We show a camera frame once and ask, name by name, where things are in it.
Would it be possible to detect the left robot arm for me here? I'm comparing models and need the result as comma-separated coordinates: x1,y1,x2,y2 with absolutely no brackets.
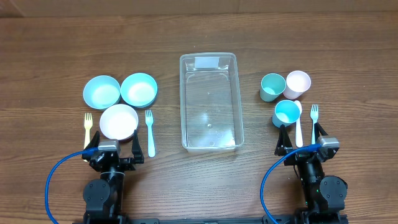
82,130,144,224

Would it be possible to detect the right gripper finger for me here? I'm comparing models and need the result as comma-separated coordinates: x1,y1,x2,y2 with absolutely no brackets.
314,123,328,146
274,124,293,156

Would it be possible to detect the blue plastic cup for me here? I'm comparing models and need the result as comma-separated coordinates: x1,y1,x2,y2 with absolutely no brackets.
272,100,300,128

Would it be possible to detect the pink plastic cup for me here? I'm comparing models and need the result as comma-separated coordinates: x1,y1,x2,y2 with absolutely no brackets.
283,70,312,100

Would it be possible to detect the right blue cable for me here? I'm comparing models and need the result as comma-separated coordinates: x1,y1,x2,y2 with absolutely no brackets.
259,143,322,224

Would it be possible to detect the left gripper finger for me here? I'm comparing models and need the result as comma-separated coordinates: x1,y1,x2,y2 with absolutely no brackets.
81,131,100,161
131,130,144,164

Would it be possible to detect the teal bowl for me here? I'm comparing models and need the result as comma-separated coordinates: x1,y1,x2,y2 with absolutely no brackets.
120,73,158,108

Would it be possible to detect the green plastic fork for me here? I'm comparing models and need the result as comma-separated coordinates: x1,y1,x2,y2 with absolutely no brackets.
310,104,318,144

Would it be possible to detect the green plastic cup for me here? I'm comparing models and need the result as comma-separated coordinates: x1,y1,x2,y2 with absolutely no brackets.
260,73,286,102

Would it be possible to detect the clear plastic container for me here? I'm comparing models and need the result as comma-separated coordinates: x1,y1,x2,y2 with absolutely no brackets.
179,52,244,153

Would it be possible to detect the white pink bowl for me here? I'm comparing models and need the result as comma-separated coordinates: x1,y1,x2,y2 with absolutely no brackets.
99,104,139,141

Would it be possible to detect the pink plastic spoon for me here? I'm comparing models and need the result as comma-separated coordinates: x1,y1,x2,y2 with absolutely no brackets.
294,100,303,147

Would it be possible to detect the blue cable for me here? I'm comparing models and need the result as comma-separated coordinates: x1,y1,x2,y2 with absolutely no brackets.
259,143,322,224
44,147,100,224

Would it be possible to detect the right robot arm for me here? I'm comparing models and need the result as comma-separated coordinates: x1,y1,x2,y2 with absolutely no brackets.
283,123,348,224

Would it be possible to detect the yellow plastic fork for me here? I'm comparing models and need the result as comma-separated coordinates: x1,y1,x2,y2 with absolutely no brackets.
84,113,93,149

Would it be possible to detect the light blue plastic fork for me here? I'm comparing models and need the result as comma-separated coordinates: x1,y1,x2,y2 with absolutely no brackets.
146,110,155,157

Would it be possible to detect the light blue bowl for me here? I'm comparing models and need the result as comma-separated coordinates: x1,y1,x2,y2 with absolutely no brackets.
83,75,121,110

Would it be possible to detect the left blue cable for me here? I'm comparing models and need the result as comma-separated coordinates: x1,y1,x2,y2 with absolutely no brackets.
44,147,100,224

